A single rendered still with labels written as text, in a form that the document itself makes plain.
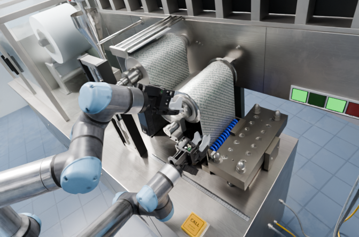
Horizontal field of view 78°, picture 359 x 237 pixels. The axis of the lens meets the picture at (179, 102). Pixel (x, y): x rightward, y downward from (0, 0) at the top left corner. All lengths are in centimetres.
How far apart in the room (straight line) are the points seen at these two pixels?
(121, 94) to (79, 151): 16
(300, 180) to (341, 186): 28
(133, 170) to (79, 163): 67
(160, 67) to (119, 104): 41
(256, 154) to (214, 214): 28
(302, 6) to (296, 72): 23
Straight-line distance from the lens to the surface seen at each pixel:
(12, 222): 102
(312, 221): 200
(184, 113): 81
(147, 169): 113
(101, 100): 53
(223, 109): 95
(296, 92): 96
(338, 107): 96
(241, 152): 94
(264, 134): 101
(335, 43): 84
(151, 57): 92
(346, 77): 89
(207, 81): 84
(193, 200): 99
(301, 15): 84
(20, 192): 59
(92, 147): 54
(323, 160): 231
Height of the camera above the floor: 177
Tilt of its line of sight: 38 degrees down
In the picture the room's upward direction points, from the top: 14 degrees counter-clockwise
